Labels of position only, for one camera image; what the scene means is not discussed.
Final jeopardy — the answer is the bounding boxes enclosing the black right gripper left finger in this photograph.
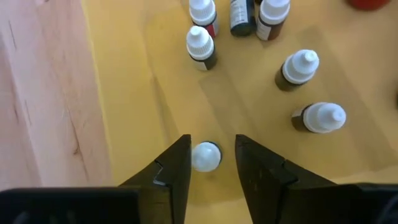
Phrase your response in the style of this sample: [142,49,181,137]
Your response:
[119,134,192,224]

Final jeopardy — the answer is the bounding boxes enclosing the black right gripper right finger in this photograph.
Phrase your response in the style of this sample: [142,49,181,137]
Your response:
[234,134,338,224]

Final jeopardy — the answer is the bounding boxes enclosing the small green food coloring bottle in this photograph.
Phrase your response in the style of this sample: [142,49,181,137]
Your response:
[191,141,223,173]

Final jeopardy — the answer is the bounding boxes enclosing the small dark food coloring bottle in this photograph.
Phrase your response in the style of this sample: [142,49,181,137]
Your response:
[229,0,257,37]
[291,101,347,134]
[185,25,218,72]

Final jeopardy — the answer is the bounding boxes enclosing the small purple food coloring bottle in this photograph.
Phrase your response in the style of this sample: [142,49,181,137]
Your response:
[274,49,320,93]

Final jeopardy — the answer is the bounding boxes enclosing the red candy color bottle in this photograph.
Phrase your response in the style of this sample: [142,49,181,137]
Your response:
[346,0,391,12]

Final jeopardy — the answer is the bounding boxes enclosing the yellow translucent plastic bin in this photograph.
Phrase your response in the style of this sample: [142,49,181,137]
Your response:
[81,0,398,224]

